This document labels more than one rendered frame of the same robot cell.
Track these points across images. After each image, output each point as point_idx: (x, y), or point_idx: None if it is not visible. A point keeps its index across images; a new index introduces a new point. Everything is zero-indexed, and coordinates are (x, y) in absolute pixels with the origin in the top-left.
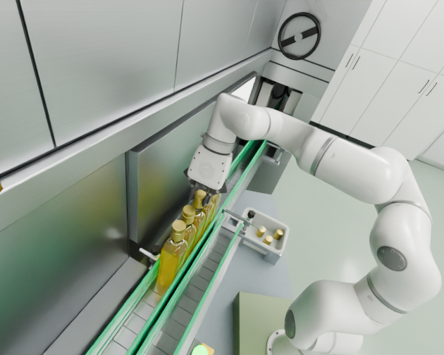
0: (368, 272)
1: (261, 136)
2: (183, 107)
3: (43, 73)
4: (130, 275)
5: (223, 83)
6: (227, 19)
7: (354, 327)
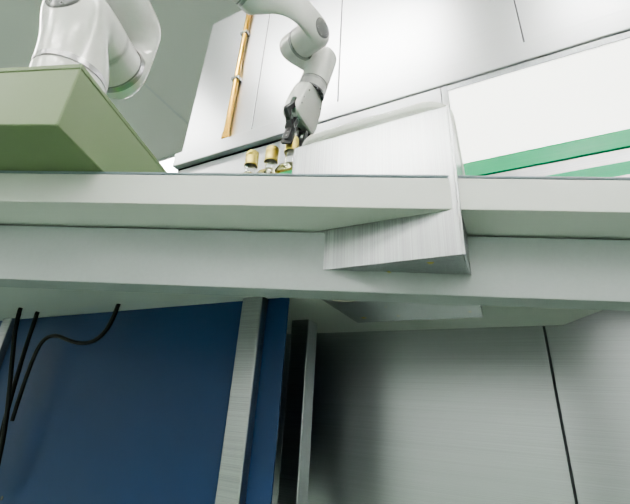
0: None
1: (286, 40)
2: (340, 108)
3: (256, 108)
4: None
5: (435, 78)
6: (419, 40)
7: None
